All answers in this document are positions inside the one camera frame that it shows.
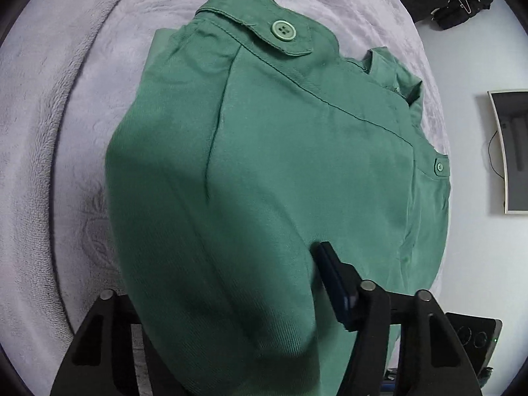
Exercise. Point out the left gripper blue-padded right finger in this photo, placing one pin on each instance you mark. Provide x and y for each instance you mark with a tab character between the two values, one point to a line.
369	311

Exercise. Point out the lavender plush bed blanket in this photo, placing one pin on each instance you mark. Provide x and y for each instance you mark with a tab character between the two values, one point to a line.
69	71

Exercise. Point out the green work jacket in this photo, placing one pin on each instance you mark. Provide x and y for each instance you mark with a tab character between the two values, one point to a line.
250	139

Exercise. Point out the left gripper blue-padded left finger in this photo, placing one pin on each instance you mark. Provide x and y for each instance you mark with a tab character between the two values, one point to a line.
100	358

